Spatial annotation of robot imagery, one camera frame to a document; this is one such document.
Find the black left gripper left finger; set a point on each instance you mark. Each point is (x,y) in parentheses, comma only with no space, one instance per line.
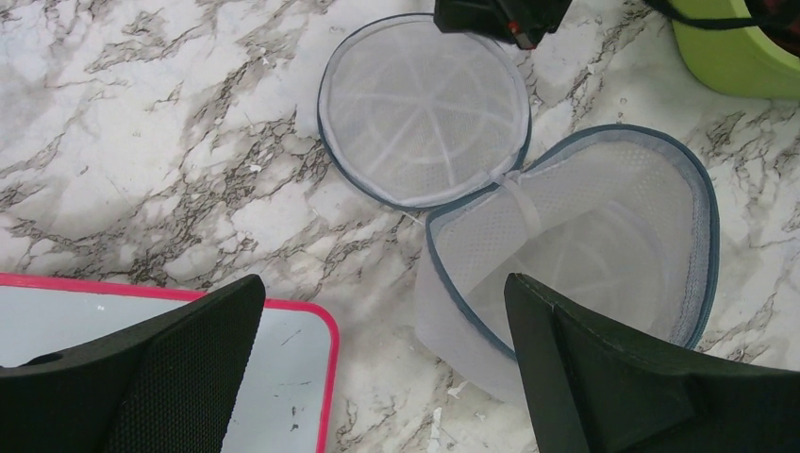
(167,384)

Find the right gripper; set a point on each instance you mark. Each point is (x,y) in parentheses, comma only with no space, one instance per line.
(520,22)

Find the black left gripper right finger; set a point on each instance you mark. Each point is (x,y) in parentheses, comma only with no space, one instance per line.
(593,384)

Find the white mesh laundry bag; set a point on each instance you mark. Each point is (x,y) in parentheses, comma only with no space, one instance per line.
(621,219)

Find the pink framed whiteboard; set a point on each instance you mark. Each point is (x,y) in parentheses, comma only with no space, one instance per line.
(284,403)

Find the green plastic basket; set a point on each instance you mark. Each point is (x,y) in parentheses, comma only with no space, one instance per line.
(744,62)

